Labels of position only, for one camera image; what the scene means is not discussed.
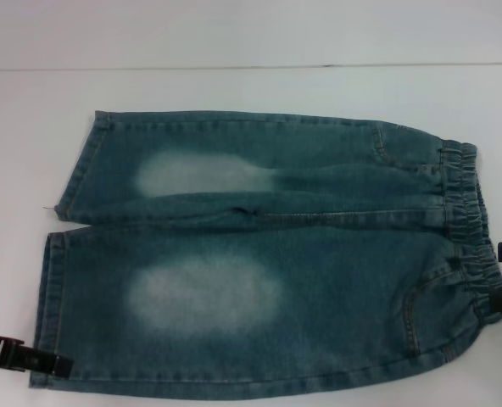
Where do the blue denim shorts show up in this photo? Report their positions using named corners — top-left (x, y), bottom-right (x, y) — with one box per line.
top-left (29, 109), bottom-right (502, 385)

